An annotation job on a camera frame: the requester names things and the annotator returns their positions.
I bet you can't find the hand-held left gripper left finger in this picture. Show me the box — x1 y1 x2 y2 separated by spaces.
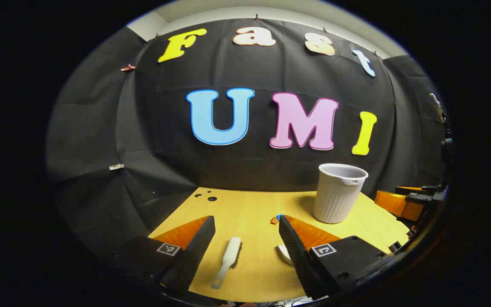
113 215 216 295

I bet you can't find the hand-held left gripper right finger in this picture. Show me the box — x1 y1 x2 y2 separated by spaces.
278 214 389 300

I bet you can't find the white dustpan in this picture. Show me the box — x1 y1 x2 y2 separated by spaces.
277 244 294 266

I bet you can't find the small white broom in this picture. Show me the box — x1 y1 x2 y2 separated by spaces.
211 237 242 290

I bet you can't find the white ribbed garbage bin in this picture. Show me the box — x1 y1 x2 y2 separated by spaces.
312 163 369 224

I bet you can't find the black backdrop cloth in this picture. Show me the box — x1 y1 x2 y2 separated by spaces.
45 18 453 273

